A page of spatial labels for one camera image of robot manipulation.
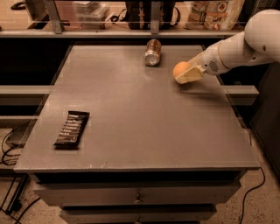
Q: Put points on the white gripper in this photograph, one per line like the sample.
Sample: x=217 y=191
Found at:
x=208 y=64

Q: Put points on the orange fruit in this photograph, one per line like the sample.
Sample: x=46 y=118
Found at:
x=181 y=68

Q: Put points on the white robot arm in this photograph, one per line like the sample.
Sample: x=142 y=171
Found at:
x=258 y=44

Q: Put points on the black rxbar chocolate wrapper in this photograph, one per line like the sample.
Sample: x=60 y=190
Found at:
x=72 y=129

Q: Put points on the tipped aluminium drink can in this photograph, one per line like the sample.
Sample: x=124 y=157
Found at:
x=153 y=52

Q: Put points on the printed snack bag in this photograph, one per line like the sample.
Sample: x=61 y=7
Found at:
x=215 y=15

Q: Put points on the black backpack on shelf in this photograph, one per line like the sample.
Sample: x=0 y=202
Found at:
x=138 y=15

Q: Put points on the clear plastic container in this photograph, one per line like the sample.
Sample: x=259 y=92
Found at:
x=90 y=14

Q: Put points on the upper grey drawer with knob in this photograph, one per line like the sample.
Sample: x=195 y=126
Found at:
x=132 y=194

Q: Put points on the lower grey drawer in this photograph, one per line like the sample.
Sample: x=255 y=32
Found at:
x=138 y=215

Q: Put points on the dark box under table left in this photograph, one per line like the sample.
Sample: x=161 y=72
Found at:
x=18 y=137

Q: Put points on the grey metal shelf rail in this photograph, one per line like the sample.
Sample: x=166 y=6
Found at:
x=16 y=24

